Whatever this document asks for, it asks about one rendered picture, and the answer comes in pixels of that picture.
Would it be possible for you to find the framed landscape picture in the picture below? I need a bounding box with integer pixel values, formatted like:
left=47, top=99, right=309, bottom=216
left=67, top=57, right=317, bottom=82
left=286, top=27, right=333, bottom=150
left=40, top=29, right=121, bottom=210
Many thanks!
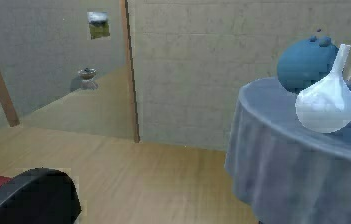
left=86, top=11, right=111, bottom=40

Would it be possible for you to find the round table with blue-grey cloth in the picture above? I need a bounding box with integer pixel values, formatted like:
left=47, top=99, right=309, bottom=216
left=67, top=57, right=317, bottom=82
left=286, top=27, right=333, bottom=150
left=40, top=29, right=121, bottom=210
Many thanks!
left=224, top=77, right=351, bottom=224

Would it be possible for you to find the blue round teapot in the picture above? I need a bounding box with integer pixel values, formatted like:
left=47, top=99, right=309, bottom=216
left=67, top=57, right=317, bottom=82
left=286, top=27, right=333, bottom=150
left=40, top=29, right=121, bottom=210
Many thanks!
left=276, top=29, right=340, bottom=94

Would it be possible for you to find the white bulbous vase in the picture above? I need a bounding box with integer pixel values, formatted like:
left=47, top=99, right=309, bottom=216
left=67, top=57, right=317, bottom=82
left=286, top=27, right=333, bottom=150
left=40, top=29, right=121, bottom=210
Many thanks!
left=294, top=43, right=351, bottom=134

